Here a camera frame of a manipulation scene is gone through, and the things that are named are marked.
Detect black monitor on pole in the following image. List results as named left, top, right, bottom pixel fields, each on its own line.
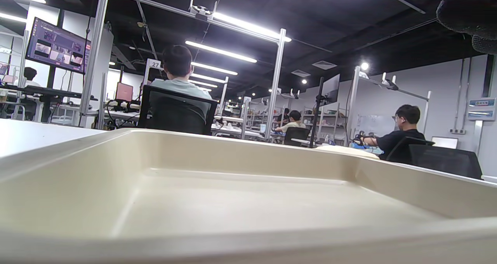
left=321, top=74, right=341, bottom=104

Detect black desk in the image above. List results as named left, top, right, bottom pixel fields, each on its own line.
left=0, top=83, right=98, bottom=123

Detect beige baking tray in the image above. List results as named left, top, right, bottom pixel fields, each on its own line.
left=0, top=129, right=497, bottom=264

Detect ceiling strip lights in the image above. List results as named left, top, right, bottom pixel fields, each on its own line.
left=0, top=0, right=375, bottom=92

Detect person's left hand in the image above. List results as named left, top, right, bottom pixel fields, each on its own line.
left=436, top=0, right=497, bottom=56

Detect black office chair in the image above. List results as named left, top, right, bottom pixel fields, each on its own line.
left=408, top=144, right=483, bottom=180
left=386, top=136, right=435, bottom=164
left=283, top=127, right=311, bottom=147
left=138, top=85, right=219, bottom=135

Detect blue white wall panel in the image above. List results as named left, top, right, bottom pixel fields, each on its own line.
left=467, top=97, right=497, bottom=121

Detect black wall monitor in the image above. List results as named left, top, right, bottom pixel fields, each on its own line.
left=25, top=17, right=92, bottom=75

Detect red screen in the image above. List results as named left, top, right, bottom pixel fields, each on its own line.
left=116, top=82, right=134, bottom=101

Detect aluminium workstation frame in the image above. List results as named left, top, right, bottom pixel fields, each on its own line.
left=80, top=0, right=292, bottom=140
left=347, top=66, right=431, bottom=140

